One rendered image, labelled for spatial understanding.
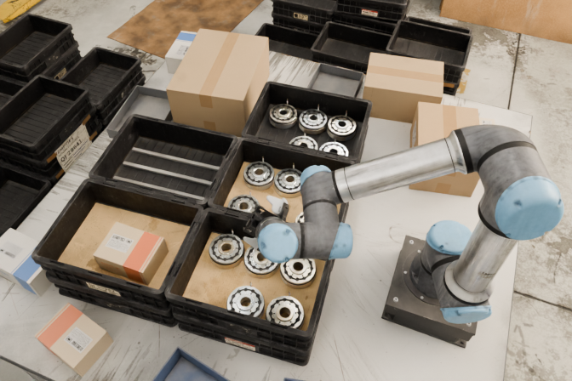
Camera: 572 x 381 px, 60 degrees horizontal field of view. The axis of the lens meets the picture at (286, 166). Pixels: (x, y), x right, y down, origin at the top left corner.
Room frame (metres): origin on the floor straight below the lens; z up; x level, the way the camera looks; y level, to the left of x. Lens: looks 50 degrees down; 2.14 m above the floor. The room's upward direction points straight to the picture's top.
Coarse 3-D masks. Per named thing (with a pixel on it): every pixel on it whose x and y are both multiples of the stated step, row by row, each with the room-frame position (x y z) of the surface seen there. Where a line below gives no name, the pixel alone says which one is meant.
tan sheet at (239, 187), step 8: (240, 176) 1.06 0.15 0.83; (240, 184) 1.03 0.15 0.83; (232, 192) 1.00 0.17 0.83; (240, 192) 1.00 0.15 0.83; (248, 192) 1.00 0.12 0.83; (256, 192) 1.00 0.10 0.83; (264, 192) 1.00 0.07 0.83; (272, 192) 1.00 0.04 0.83; (264, 200) 0.97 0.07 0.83; (288, 200) 0.97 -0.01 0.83; (296, 200) 0.97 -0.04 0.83; (296, 208) 0.93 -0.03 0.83; (288, 216) 0.90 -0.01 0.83; (296, 216) 0.90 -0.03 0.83
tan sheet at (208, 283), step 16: (208, 240) 0.81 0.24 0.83; (208, 256) 0.76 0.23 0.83; (208, 272) 0.70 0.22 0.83; (224, 272) 0.70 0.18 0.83; (240, 272) 0.70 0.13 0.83; (320, 272) 0.71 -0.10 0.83; (192, 288) 0.65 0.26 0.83; (208, 288) 0.65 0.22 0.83; (224, 288) 0.65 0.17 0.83; (256, 288) 0.65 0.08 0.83; (272, 288) 0.65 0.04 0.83; (288, 288) 0.65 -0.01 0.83; (304, 288) 0.65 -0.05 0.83; (224, 304) 0.60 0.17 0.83; (304, 304) 0.61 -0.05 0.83; (304, 320) 0.56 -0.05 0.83
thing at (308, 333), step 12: (204, 216) 0.83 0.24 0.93; (228, 216) 0.83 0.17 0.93; (240, 216) 0.83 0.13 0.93; (192, 240) 0.75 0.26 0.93; (180, 264) 0.68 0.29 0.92; (324, 264) 0.68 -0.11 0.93; (324, 276) 0.64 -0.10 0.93; (168, 288) 0.60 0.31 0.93; (168, 300) 0.58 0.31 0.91; (180, 300) 0.57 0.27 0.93; (192, 300) 0.57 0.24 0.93; (216, 312) 0.54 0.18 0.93; (228, 312) 0.54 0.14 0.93; (312, 312) 0.54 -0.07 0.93; (252, 324) 0.51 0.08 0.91; (264, 324) 0.51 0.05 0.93; (276, 324) 0.51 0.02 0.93; (312, 324) 0.51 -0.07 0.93; (300, 336) 0.48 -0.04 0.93
